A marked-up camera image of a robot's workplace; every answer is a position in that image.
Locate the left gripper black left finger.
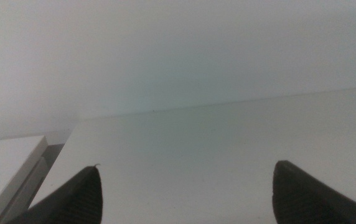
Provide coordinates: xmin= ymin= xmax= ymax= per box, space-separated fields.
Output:
xmin=5 ymin=164 xmax=103 ymax=224

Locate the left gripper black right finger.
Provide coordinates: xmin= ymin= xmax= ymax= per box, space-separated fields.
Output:
xmin=272 ymin=160 xmax=356 ymax=224

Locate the white side table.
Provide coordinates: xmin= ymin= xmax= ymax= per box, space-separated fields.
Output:
xmin=0 ymin=135 xmax=49 ymax=224

